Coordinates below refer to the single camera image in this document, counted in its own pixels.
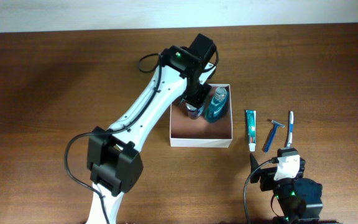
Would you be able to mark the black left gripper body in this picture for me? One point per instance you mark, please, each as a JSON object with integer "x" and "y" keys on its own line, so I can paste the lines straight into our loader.
{"x": 196, "y": 98}

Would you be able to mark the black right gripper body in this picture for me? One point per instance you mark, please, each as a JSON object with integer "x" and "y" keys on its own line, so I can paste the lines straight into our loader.
{"x": 266, "y": 177}

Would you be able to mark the clear spray bottle dark liquid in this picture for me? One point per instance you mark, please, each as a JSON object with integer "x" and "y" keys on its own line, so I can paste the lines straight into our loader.
{"x": 193, "y": 112}

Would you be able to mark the teal Listerine mouthwash bottle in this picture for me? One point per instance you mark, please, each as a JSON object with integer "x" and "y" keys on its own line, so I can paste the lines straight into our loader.
{"x": 216, "y": 106}

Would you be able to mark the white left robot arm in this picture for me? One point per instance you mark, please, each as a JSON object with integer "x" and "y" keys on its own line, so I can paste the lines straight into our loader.
{"x": 114, "y": 154}

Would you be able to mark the white box pink interior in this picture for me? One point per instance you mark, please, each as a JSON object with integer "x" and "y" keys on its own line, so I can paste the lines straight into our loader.
{"x": 187, "y": 132}

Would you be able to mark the blue disposable razor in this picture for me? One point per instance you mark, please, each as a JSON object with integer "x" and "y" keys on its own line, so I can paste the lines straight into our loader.
{"x": 270, "y": 138}

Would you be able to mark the teal Colgate toothpaste tube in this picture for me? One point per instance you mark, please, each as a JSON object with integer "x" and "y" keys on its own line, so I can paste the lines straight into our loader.
{"x": 251, "y": 127}

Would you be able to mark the blue white toothbrush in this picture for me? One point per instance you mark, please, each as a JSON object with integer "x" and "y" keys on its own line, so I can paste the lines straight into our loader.
{"x": 290, "y": 129}

